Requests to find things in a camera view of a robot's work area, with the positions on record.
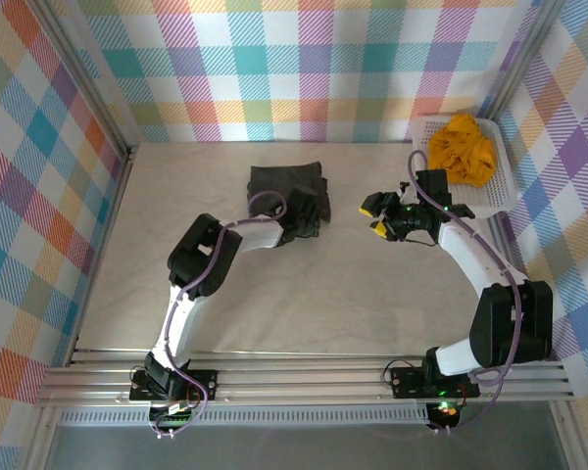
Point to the black t-shirt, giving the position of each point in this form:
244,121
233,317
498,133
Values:
284,181

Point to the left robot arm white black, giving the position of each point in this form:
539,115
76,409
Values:
176,323

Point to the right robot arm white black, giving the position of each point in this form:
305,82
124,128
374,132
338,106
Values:
475,259

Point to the white perforated plastic basket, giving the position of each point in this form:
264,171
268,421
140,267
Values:
490,196

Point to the orange t-shirt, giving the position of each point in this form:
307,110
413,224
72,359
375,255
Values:
463,152

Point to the black base plate of right arm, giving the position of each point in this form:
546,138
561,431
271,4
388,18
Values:
404,382

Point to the aluminium mounting rail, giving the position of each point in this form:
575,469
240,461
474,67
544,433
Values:
299,384

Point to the aluminium frame post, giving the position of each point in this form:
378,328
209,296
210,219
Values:
85,78
524,54

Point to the black base plate of left arm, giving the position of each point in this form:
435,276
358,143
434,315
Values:
206,384

